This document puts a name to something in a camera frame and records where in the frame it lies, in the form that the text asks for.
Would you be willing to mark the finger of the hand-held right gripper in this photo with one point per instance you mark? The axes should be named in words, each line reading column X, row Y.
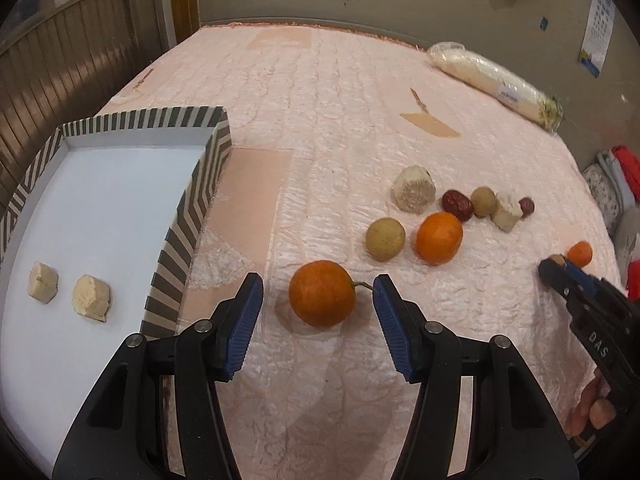
column 580, row 272
column 560, row 280

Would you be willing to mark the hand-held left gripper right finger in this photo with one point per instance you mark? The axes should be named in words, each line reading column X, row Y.
column 392, row 320

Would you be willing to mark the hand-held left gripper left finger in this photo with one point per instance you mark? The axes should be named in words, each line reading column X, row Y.
column 245, row 320

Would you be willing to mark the orange with stem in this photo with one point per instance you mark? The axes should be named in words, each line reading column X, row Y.
column 320, row 292

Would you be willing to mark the small round tan fruit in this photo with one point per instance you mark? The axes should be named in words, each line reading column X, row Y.
column 483, row 201

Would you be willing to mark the large red jujube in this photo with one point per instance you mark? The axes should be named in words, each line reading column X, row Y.
column 457, row 205

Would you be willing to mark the striped cardboard box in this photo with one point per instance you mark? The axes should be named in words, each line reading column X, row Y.
column 100, row 210

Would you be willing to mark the person's right hand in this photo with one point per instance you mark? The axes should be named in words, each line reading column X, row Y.
column 595, row 407

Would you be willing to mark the small orange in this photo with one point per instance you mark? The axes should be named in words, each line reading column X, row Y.
column 580, row 253

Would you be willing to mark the large round tan fruit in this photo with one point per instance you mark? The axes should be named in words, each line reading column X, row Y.
column 385, row 239

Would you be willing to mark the small red jujube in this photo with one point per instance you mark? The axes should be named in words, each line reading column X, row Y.
column 527, row 205

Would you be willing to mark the floral grey cloth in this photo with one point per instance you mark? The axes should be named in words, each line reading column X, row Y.
column 602, row 192

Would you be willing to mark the pale small sugarcane chunk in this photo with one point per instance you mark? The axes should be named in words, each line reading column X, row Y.
column 507, row 214

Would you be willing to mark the round orange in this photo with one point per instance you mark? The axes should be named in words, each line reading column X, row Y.
column 439, row 237

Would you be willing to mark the red cloth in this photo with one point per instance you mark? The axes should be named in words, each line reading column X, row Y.
column 629, row 170

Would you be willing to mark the wide beige sugarcane chunk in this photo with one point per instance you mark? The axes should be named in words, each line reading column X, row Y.
column 414, row 189

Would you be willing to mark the pink quilt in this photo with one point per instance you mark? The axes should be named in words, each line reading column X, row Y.
column 325, row 160

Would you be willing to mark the wrapped white radish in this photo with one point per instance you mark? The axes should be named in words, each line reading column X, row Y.
column 495, row 85

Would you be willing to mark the slatted wooden panel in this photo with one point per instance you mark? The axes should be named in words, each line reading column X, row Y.
column 75, row 75

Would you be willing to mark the wall calendar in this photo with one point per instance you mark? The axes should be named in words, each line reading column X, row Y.
column 597, row 30

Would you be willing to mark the wooden door frame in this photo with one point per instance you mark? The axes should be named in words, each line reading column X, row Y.
column 182, row 0

